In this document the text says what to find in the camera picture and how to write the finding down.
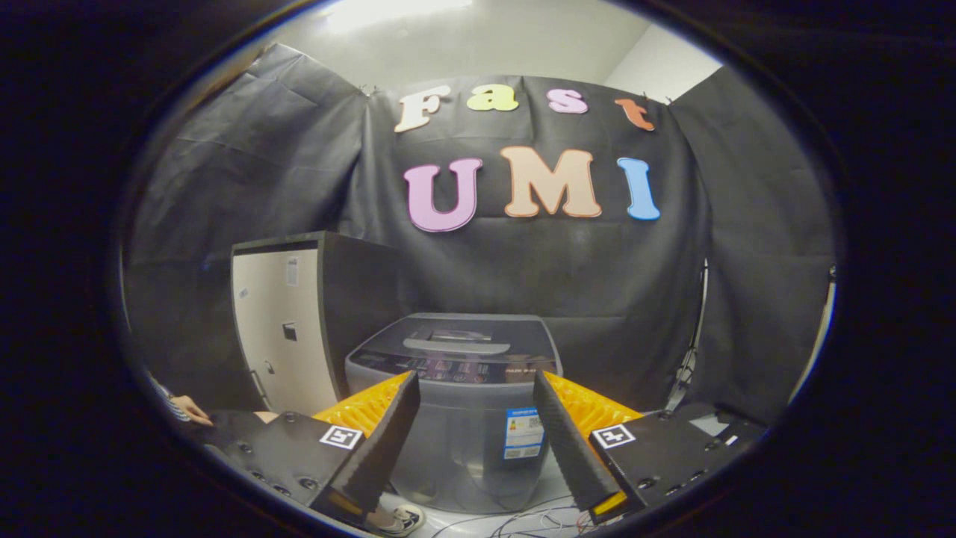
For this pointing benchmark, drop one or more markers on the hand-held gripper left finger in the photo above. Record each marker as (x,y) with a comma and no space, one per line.
(377,448)

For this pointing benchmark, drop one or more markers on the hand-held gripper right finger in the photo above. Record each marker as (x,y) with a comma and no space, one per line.
(571,448)

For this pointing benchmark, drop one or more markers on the grey washing machine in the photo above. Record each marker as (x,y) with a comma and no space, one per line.
(463,433)

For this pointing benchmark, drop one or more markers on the dark washing machine lid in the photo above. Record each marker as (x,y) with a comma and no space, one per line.
(515,335)

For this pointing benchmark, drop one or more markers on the person's shoe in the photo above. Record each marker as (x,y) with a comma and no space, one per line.
(402,518)

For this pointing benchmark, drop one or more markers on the white door black cabinet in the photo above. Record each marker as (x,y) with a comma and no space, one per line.
(284,336)

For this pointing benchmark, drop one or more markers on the black light stand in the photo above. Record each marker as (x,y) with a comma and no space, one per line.
(696,336)

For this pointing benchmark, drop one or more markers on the black backdrop cloth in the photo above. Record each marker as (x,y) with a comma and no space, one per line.
(597,261)

